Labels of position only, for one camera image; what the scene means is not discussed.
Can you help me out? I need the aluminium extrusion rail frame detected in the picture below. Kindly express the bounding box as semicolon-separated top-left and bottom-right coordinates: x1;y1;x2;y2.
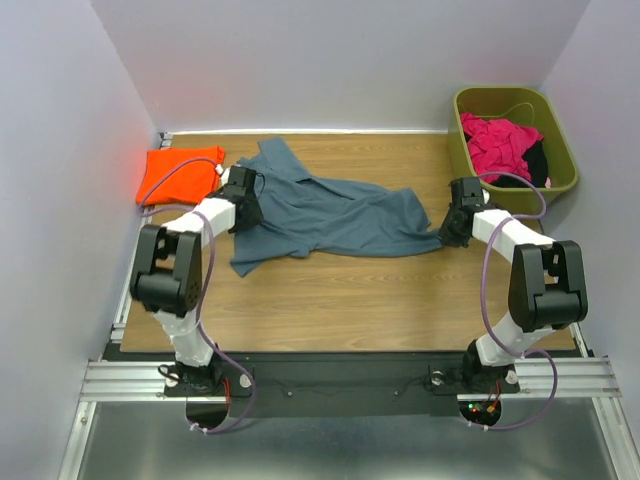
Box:
57;132;640;480

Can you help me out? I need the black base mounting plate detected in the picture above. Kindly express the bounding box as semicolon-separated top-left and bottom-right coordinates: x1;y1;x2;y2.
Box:
157;351;519;419

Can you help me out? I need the purple cable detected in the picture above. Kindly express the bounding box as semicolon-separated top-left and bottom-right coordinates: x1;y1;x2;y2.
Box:
137;157;259;435
467;171;559;432

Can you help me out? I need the crumpled pink t-shirt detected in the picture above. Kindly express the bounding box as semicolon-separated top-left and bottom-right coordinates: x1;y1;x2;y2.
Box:
460;112;544;185

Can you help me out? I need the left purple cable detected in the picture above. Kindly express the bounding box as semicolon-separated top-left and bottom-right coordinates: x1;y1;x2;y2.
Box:
137;157;259;435

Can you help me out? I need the folded orange t-shirt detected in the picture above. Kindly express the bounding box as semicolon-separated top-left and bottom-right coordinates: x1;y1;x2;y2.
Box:
135;146;226;207

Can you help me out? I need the olive green plastic bin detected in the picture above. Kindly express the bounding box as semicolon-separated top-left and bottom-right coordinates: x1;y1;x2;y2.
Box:
448;86;579;204

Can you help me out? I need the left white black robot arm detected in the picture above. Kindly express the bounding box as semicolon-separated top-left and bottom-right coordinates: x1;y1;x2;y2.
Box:
129;166;263;395

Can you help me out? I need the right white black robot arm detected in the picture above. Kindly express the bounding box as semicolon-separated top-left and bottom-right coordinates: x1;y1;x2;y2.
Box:
439;176;588;390

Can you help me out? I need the blue-grey t-shirt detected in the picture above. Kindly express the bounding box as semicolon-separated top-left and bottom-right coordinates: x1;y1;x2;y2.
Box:
230;137;442;277

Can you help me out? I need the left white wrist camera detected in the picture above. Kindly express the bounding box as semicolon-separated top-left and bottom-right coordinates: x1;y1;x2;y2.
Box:
215;164;231;185

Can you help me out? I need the crumpled black t-shirt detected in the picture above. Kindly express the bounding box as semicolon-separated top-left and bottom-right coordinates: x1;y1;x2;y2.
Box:
493;141;551;189

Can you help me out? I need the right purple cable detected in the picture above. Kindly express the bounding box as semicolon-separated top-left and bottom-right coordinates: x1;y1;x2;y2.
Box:
467;171;559;432

